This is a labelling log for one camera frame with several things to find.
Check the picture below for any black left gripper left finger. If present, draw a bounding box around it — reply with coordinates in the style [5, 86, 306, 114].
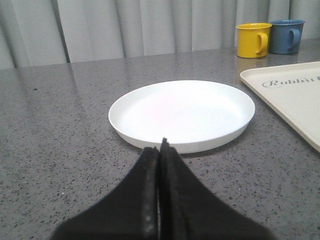
[51, 147, 159, 240]

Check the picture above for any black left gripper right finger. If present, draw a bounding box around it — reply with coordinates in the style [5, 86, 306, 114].
[159, 139, 275, 240]

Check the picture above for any white round plate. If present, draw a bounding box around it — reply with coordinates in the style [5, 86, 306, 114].
[108, 80, 255, 154]

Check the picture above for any cream rabbit print tray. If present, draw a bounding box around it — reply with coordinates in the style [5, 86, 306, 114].
[240, 61, 320, 151]

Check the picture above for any yellow mug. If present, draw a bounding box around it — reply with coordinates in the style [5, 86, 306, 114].
[236, 23, 272, 59]

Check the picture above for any blue mug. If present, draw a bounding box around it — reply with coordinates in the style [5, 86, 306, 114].
[268, 19, 305, 55]

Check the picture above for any grey curtain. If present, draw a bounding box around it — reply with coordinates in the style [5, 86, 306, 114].
[0, 0, 320, 69]

